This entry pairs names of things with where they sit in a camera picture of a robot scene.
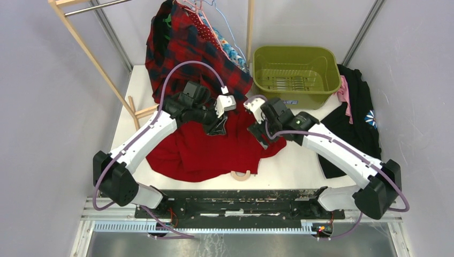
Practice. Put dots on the blue wire hanger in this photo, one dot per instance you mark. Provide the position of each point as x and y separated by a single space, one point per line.
230 19

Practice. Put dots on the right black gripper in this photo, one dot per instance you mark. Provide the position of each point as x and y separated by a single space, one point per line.
257 130

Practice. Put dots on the green hanger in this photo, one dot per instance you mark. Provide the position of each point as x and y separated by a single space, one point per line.
167 27

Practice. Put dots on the red pleated skirt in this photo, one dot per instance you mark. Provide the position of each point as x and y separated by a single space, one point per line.
190 155

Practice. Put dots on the wooden hanger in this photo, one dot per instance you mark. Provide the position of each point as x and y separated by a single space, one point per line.
240 176

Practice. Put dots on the wooden clothes rack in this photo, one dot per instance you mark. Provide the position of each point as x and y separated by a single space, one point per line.
65 9

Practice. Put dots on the pink cloth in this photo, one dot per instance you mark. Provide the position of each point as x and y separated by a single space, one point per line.
344 96

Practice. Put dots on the blue floral garment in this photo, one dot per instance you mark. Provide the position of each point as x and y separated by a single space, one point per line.
231 52

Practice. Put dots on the pink hanger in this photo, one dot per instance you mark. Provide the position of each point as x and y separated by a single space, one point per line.
190 8

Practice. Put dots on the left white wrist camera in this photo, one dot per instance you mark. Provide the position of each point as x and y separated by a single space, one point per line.
224 103

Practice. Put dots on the red polka dot garment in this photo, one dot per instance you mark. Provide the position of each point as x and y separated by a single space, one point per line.
204 31

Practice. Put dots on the red plaid shirt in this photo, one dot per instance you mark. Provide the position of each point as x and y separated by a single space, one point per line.
188 57

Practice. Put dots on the black garment with flower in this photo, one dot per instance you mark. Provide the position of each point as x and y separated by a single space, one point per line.
363 133

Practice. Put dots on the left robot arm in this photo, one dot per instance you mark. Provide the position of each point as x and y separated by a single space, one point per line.
113 171

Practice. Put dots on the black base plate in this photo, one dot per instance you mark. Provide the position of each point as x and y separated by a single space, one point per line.
242 209

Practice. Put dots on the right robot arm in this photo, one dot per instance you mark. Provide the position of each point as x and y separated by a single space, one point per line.
377 184

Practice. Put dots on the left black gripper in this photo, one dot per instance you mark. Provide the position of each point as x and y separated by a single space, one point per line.
216 127

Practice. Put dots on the green plastic basket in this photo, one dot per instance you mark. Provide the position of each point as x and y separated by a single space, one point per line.
303 77

